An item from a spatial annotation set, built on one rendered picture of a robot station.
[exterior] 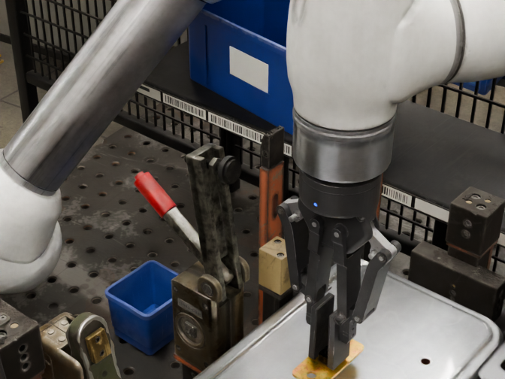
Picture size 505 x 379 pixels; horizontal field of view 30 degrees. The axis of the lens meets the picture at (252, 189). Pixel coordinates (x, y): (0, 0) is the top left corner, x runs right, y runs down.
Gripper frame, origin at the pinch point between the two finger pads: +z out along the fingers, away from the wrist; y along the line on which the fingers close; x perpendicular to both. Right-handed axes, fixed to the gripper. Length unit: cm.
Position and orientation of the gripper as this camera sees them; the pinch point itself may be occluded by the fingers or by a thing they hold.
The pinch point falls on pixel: (330, 331)
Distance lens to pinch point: 98.0
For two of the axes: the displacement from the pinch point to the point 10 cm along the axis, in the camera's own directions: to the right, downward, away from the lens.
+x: -6.4, 4.2, -6.4
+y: -7.7, -3.5, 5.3
